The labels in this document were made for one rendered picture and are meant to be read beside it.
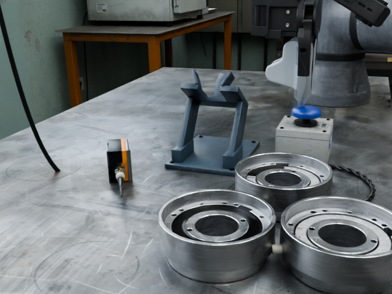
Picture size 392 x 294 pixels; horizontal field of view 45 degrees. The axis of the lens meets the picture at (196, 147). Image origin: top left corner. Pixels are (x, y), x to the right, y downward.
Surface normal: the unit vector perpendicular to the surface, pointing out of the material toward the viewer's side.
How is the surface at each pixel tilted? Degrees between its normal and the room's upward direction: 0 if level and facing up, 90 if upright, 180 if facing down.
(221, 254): 90
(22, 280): 0
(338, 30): 109
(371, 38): 118
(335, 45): 91
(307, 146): 90
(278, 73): 93
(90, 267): 0
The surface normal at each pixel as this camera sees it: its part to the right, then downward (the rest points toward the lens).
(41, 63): 0.94, 0.10
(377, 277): 0.23, 0.33
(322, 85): -0.47, 0.01
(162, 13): -0.34, 0.33
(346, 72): 0.17, 0.03
